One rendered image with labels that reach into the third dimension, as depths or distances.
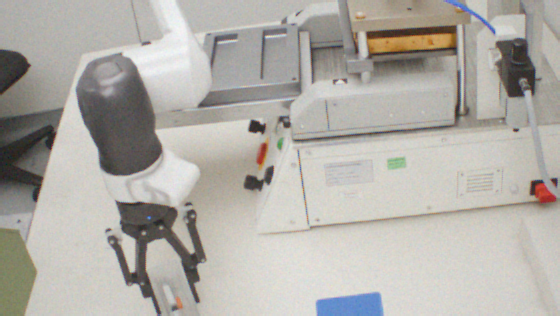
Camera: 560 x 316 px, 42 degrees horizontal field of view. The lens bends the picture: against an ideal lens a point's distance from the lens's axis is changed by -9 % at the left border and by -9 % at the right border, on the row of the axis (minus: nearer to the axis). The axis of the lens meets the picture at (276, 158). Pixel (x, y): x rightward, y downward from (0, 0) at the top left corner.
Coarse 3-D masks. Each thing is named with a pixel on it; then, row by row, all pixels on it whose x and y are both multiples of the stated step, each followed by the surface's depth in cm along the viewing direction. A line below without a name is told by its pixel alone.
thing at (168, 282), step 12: (168, 264) 123; (156, 276) 121; (168, 276) 121; (180, 276) 121; (156, 288) 119; (168, 288) 119; (180, 288) 119; (168, 300) 117; (180, 300) 117; (192, 300) 116; (168, 312) 115; (180, 312) 114; (192, 312) 114
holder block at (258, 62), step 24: (288, 24) 135; (216, 48) 135; (240, 48) 130; (264, 48) 132; (288, 48) 128; (216, 72) 128; (240, 72) 124; (264, 72) 126; (288, 72) 122; (216, 96) 121; (240, 96) 121; (264, 96) 121
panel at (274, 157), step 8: (264, 120) 150; (272, 120) 141; (288, 128) 124; (264, 136) 145; (272, 136) 136; (280, 136) 129; (288, 136) 122; (272, 144) 134; (288, 144) 121; (272, 152) 132; (280, 152) 124; (264, 160) 138; (272, 160) 130; (280, 160) 123; (264, 168) 136; (272, 168) 127; (272, 176) 126; (264, 184) 132; (272, 184) 125; (264, 192) 130; (264, 200) 128; (256, 208) 134; (256, 216) 132; (256, 224) 130
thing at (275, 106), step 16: (304, 32) 137; (304, 48) 133; (304, 64) 128; (304, 80) 124; (288, 96) 121; (176, 112) 122; (192, 112) 122; (208, 112) 122; (224, 112) 122; (240, 112) 122; (256, 112) 122; (272, 112) 122; (288, 112) 122; (160, 128) 124
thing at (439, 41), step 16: (352, 32) 124; (368, 32) 116; (384, 32) 116; (400, 32) 115; (416, 32) 115; (432, 32) 114; (448, 32) 114; (384, 48) 115; (400, 48) 115; (416, 48) 115; (432, 48) 113; (448, 48) 115
